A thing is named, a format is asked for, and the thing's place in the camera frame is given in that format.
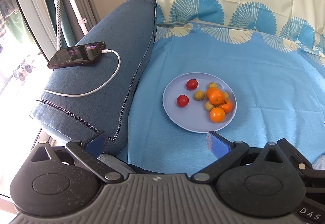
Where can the white window frame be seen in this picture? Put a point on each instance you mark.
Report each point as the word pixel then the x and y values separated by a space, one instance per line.
pixel 30 3

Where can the light blue round plate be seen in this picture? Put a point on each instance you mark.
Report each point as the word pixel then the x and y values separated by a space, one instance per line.
pixel 193 117

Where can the black smartphone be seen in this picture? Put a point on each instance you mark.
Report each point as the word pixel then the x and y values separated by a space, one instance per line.
pixel 76 55

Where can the green hanging garment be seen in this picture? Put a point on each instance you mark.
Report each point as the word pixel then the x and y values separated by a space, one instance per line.
pixel 12 23

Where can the red cherry tomato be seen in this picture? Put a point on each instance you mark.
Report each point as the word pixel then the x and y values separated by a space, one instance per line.
pixel 182 100
pixel 192 84

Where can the blue sofa armrest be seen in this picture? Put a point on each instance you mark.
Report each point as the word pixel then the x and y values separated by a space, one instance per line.
pixel 121 31

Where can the blue fan-print bedsheet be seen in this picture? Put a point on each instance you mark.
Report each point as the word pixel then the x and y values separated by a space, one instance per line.
pixel 266 112

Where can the orange tomato with stem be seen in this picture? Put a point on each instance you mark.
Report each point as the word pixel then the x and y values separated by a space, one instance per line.
pixel 227 107

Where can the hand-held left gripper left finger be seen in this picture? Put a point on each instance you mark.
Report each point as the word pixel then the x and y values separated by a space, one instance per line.
pixel 97 143

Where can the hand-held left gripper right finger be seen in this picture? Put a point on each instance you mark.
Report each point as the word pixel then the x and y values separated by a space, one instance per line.
pixel 219 145

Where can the light blue fuzzy cloth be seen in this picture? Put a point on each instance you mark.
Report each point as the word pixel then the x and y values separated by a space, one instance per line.
pixel 320 163

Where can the row of shoes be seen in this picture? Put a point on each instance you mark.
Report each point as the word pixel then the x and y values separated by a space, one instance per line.
pixel 24 69

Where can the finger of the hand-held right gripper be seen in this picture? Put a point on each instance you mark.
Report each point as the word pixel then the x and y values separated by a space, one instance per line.
pixel 294 155

